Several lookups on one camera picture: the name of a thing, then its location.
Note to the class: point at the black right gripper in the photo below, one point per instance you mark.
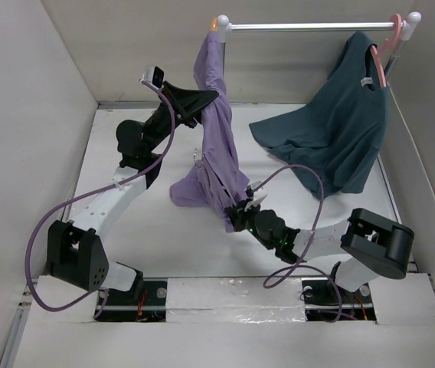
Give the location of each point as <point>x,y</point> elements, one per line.
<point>238,214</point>

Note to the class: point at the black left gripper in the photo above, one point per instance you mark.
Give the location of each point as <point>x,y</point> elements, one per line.
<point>189,104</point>

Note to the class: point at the purple t shirt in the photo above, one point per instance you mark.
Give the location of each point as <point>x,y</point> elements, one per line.
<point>215,180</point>

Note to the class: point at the wooden clothes hanger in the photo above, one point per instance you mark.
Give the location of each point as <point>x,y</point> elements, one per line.
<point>214,25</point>

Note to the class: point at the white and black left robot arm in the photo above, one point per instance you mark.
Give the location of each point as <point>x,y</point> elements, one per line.
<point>75,252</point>

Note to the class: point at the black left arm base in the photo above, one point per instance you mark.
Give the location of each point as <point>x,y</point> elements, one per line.
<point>145,302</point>

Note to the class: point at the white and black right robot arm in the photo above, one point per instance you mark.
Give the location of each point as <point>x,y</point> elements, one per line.
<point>377,246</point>

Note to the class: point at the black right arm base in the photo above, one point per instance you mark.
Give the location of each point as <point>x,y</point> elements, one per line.
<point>325,302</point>

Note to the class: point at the dark teal t shirt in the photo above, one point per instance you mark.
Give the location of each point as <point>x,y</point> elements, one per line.
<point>333,141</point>

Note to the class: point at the white and silver clothes rack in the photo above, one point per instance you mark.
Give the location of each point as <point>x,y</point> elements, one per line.
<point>287,63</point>

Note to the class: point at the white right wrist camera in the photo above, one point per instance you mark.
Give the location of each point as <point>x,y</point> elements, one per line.
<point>256,193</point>

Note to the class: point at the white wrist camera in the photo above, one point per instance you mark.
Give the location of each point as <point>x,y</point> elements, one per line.
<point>256,193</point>
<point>153,75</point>

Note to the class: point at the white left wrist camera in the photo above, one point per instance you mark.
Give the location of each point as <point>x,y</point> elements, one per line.
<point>153,75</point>

